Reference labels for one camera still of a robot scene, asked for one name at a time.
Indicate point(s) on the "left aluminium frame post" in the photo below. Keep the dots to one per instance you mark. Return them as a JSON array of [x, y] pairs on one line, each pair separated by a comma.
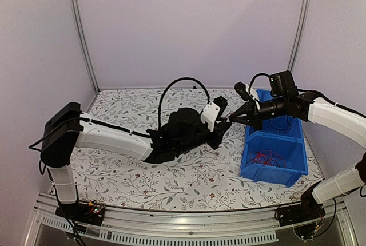
[[76, 13]]

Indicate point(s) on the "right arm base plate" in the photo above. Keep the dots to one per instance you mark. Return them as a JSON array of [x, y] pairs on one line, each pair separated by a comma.
[[293, 214]]

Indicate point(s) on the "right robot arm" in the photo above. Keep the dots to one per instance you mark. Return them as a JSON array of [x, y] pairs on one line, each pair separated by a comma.
[[309, 106]]

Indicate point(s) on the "aluminium front rail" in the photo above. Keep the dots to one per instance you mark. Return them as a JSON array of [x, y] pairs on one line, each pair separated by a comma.
[[124, 226]]

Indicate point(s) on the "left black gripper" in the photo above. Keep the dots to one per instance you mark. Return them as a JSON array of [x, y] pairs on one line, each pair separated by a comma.
[[219, 132]]

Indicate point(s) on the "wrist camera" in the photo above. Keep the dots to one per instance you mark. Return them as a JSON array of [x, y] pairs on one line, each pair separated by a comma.
[[212, 112], [246, 93]]

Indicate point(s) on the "aluminium frame post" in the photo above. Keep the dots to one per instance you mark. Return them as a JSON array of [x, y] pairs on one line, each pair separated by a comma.
[[304, 8], [76, 13]]

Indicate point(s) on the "blue three-compartment bin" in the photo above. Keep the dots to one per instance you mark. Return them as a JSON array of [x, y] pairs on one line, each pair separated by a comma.
[[275, 154]]

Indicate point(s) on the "floral table mat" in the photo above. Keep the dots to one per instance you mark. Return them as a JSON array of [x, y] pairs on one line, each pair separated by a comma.
[[201, 178]]

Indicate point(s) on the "right aluminium frame post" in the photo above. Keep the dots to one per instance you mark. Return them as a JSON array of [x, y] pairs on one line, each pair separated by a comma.
[[304, 8]]

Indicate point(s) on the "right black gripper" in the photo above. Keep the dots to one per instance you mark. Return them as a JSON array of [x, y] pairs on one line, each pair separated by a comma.
[[252, 119]]

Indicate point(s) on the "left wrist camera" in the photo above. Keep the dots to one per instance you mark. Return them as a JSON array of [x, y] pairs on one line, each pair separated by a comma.
[[212, 112]]

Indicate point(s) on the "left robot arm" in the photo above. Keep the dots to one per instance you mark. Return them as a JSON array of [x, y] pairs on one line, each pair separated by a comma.
[[71, 128]]

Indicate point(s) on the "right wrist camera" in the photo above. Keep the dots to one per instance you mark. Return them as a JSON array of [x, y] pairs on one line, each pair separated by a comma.
[[246, 93]]

